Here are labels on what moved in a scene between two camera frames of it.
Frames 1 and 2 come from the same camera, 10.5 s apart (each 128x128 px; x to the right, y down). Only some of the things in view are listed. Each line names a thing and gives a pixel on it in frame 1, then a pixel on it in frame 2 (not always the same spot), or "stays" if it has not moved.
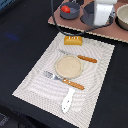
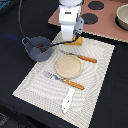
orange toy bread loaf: [73, 40] stays
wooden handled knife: [79, 56] stays
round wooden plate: [69, 66] stays
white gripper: [102, 11] → [72, 23]
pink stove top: [111, 30] stays
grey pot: [88, 15] → [39, 48]
